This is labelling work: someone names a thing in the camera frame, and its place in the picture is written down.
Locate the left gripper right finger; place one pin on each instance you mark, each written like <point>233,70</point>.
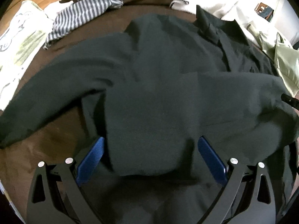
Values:
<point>261,207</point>

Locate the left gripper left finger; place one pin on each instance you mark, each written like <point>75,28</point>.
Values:
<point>55,194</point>

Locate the black sweater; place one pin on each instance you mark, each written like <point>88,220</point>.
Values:
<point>163,102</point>

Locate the light green sweatshirt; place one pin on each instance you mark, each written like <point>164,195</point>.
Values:
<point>280,51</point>

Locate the white fleece blanket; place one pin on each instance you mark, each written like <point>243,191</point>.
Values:
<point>226,10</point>

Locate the small wooden chair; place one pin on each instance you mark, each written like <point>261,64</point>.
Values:
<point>264,11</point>

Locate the frog print pillow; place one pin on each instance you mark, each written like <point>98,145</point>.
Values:
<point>22,40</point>

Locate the grey striped shirt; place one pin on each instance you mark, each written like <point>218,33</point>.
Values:
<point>76,15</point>

